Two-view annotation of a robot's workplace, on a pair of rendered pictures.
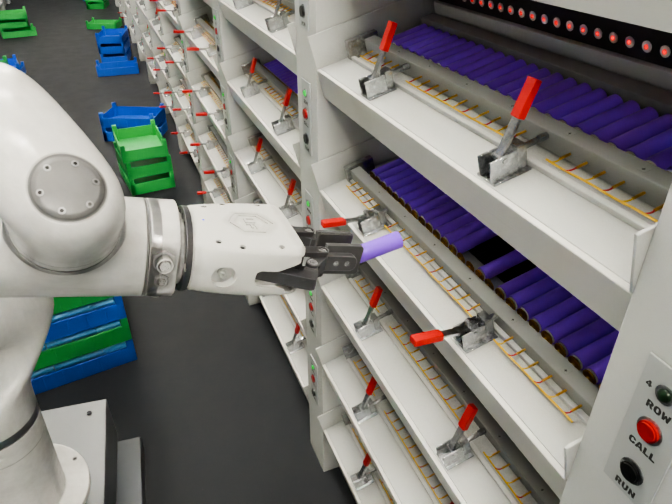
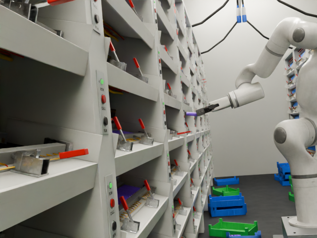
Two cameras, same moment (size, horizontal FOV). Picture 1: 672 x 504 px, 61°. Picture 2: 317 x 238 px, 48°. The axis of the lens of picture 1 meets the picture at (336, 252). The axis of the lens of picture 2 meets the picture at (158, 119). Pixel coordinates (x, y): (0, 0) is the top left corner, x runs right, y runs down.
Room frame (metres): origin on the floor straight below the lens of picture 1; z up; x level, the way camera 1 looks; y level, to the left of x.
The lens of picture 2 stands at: (2.08, 0.76, 0.80)
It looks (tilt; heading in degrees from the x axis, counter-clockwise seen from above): 2 degrees up; 212
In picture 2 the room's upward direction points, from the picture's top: 5 degrees counter-clockwise
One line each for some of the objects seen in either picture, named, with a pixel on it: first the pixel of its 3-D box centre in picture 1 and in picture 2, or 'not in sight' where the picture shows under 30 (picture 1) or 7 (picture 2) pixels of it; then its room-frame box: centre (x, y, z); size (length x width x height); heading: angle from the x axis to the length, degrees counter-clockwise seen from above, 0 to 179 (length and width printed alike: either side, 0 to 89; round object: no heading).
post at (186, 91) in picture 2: not in sight; (180, 114); (-0.35, -0.57, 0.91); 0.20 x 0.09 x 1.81; 112
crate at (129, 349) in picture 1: (75, 346); not in sight; (1.27, 0.77, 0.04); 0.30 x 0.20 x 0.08; 120
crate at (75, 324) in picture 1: (61, 304); not in sight; (1.27, 0.77, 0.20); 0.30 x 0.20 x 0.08; 120
